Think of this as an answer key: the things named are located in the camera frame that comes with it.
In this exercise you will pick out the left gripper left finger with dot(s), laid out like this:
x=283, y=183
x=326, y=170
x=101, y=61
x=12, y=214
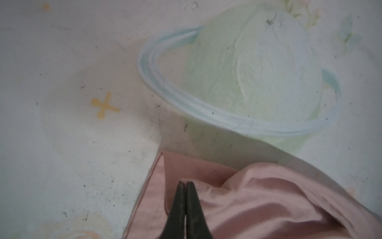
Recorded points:
x=175, y=224

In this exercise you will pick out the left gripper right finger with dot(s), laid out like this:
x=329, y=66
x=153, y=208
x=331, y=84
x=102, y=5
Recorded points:
x=196, y=226

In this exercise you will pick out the pink printed t-shirt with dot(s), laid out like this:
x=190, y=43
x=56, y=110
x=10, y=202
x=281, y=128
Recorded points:
x=261, y=201

